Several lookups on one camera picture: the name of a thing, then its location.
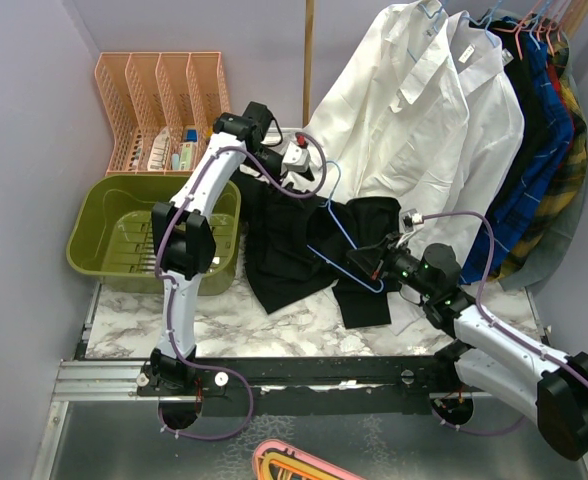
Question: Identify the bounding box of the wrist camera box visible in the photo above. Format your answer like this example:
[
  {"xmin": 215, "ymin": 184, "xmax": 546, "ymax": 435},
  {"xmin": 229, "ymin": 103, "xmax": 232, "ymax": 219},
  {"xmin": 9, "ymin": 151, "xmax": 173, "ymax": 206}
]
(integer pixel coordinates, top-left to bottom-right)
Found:
[
  {"xmin": 281, "ymin": 141, "xmax": 310, "ymax": 174},
  {"xmin": 398, "ymin": 209, "xmax": 424, "ymax": 245}
]

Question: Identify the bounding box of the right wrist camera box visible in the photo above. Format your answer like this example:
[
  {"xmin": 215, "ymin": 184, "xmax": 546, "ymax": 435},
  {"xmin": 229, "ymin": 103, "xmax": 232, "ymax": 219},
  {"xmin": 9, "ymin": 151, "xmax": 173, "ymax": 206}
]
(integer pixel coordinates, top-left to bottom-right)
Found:
[{"xmin": 398, "ymin": 209, "xmax": 424, "ymax": 245}]

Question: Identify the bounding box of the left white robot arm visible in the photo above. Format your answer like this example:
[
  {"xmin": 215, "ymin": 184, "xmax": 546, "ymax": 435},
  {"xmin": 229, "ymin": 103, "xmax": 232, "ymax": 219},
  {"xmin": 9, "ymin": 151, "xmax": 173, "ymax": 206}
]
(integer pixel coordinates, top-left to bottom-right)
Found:
[{"xmin": 136, "ymin": 102, "xmax": 317, "ymax": 395}]

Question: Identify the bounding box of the yellow plaid shirt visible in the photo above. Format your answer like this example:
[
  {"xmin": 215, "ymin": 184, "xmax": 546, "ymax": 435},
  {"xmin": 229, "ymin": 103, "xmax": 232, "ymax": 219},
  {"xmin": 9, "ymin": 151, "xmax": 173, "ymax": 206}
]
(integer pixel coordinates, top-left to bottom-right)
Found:
[{"xmin": 499, "ymin": 34, "xmax": 588, "ymax": 290}]

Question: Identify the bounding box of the wooden rack pole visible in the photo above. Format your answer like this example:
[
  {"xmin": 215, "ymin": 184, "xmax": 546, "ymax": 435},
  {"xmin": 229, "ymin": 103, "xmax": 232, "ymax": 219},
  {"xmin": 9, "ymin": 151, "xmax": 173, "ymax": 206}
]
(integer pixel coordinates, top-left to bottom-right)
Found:
[{"xmin": 302, "ymin": 0, "xmax": 315, "ymax": 126}]

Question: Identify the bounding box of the black shirt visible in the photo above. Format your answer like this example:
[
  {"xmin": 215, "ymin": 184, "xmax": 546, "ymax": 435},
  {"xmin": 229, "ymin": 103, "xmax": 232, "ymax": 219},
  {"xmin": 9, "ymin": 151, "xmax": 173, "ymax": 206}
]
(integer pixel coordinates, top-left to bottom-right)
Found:
[
  {"xmin": 489, "ymin": 21, "xmax": 548, "ymax": 210},
  {"xmin": 232, "ymin": 172, "xmax": 400, "ymax": 329}
]

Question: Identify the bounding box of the olive green plastic basin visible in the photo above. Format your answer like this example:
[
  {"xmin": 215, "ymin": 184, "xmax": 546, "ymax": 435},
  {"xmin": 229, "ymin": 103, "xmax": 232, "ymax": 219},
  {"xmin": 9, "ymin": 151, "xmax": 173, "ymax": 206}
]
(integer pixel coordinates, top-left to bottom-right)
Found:
[{"xmin": 66, "ymin": 174, "xmax": 241, "ymax": 296}]

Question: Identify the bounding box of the black mounting rail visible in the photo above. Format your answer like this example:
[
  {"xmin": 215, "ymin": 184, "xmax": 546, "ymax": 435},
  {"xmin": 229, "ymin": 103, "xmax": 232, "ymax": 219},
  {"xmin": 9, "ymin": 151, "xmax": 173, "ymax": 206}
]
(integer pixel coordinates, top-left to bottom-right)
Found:
[{"xmin": 136, "ymin": 349, "xmax": 464, "ymax": 417}]

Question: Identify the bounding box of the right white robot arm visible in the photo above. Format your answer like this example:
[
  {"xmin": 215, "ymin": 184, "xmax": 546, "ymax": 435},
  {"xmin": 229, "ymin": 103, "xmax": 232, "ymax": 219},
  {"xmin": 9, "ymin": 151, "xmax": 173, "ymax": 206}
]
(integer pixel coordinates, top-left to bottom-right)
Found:
[{"xmin": 347, "ymin": 235, "xmax": 588, "ymax": 461}]

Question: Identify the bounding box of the white shirt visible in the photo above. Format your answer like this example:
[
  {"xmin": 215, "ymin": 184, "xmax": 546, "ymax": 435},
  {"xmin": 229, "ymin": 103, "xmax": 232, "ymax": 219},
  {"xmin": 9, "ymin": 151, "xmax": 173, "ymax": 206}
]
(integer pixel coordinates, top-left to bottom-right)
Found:
[
  {"xmin": 305, "ymin": 1, "xmax": 469, "ymax": 213},
  {"xmin": 388, "ymin": 11, "xmax": 525, "ymax": 335}
]

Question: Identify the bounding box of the black hanging shirt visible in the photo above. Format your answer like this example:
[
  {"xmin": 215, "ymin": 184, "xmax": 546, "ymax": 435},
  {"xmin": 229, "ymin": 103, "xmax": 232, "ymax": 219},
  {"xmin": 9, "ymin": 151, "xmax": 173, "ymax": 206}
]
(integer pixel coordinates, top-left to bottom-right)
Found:
[{"xmin": 489, "ymin": 21, "xmax": 548, "ymax": 210}]

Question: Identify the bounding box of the front white shirt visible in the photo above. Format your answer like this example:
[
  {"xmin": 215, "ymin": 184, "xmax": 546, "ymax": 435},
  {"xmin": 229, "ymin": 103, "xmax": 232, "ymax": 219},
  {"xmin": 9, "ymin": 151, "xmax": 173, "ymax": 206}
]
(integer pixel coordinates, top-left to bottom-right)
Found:
[{"xmin": 305, "ymin": 1, "xmax": 469, "ymax": 213}]

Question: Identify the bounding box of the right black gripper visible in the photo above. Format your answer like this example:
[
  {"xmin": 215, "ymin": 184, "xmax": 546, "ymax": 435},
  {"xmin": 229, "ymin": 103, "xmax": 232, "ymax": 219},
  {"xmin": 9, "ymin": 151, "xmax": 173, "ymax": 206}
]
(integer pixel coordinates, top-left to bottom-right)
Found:
[{"xmin": 347, "ymin": 231, "xmax": 436, "ymax": 299}]

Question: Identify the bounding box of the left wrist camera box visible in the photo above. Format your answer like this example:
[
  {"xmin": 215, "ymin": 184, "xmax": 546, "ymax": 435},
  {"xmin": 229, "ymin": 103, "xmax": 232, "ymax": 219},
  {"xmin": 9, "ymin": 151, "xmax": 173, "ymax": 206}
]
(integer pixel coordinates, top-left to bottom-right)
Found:
[{"xmin": 281, "ymin": 141, "xmax": 310, "ymax": 174}]

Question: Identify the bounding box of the pink hanger stack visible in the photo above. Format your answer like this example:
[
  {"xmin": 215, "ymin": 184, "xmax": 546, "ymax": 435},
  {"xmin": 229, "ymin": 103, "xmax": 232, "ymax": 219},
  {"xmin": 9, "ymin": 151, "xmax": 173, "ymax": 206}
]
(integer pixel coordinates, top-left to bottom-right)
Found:
[{"xmin": 252, "ymin": 439, "xmax": 361, "ymax": 479}]

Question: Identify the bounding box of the light blue hanger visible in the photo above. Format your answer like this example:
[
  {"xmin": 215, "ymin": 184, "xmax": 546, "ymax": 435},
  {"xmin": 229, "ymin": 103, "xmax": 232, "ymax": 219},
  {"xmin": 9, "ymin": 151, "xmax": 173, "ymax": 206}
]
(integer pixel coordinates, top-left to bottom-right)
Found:
[{"xmin": 307, "ymin": 160, "xmax": 385, "ymax": 294}]

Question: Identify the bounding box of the blue plaid shirt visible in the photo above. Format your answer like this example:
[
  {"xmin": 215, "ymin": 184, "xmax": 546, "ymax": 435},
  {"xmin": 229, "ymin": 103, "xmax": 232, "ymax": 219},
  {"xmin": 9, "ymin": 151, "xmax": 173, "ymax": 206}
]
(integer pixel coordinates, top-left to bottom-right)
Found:
[{"xmin": 486, "ymin": 16, "xmax": 574, "ymax": 276}]

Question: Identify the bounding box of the peach plastic file organizer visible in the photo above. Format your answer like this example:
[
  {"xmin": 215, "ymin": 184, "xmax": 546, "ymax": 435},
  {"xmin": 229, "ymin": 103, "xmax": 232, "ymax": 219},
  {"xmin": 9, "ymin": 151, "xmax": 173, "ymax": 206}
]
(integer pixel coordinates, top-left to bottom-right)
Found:
[{"xmin": 94, "ymin": 51, "xmax": 230, "ymax": 175}]

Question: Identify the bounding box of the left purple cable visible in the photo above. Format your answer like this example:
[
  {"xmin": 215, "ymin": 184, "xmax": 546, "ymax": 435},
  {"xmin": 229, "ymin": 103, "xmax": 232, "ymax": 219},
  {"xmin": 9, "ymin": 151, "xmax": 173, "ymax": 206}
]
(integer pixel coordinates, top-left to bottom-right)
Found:
[{"xmin": 153, "ymin": 132, "xmax": 328, "ymax": 442}]

